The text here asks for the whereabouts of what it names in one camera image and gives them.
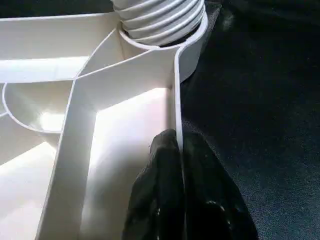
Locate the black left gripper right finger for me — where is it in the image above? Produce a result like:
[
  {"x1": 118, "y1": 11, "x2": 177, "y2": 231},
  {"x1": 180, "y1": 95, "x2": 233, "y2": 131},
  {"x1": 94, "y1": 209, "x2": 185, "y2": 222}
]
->
[{"x1": 180, "y1": 131, "x2": 260, "y2": 240}]

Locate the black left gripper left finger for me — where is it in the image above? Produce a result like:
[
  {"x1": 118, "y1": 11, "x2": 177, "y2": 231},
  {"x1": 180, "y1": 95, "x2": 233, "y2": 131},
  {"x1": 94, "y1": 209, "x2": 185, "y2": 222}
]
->
[{"x1": 122, "y1": 128, "x2": 184, "y2": 240}]

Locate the white plastic table top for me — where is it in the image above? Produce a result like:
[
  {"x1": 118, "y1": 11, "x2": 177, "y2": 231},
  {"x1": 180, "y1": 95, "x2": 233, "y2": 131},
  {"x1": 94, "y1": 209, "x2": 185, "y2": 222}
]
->
[{"x1": 0, "y1": 10, "x2": 210, "y2": 240}]

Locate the white plastic table leg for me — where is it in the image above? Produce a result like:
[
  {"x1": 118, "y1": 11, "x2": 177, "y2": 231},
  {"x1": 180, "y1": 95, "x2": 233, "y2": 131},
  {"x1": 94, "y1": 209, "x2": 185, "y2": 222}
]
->
[{"x1": 112, "y1": 0, "x2": 206, "y2": 47}]

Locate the black work mat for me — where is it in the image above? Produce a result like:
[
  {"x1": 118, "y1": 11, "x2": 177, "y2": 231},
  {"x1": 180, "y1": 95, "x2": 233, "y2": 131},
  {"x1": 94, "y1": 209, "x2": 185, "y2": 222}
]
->
[{"x1": 0, "y1": 0, "x2": 320, "y2": 240}]

